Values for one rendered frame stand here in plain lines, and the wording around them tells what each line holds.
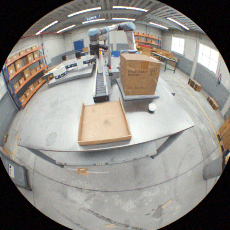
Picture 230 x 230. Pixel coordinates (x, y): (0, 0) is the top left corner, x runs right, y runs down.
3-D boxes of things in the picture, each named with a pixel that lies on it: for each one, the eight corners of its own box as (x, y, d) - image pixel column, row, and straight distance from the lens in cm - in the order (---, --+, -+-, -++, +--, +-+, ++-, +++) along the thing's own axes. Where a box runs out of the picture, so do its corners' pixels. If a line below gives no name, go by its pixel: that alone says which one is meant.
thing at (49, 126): (68, 66, 246) (68, 65, 245) (126, 58, 237) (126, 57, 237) (18, 145, 99) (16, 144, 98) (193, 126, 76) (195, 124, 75)
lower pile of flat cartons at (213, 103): (206, 99, 461) (208, 95, 456) (210, 100, 508) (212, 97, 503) (213, 109, 437) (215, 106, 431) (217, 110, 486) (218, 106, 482)
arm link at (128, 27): (131, 56, 131) (124, 22, 123) (140, 58, 124) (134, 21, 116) (126, 59, 122) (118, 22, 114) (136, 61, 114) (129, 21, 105)
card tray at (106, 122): (83, 105, 65) (82, 101, 62) (120, 100, 63) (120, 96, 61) (79, 145, 47) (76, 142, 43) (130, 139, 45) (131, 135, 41)
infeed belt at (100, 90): (98, 59, 219) (98, 57, 218) (102, 58, 219) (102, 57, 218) (95, 101, 64) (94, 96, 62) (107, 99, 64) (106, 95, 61)
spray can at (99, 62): (98, 72, 107) (96, 56, 103) (102, 71, 107) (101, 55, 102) (98, 73, 102) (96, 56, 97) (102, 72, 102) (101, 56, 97)
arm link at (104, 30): (99, 27, 93) (90, 31, 86) (108, 25, 85) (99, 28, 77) (102, 34, 93) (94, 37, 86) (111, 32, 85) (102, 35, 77)
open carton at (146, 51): (134, 55, 313) (134, 45, 310) (148, 56, 333) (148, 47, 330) (138, 57, 277) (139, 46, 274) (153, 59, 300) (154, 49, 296)
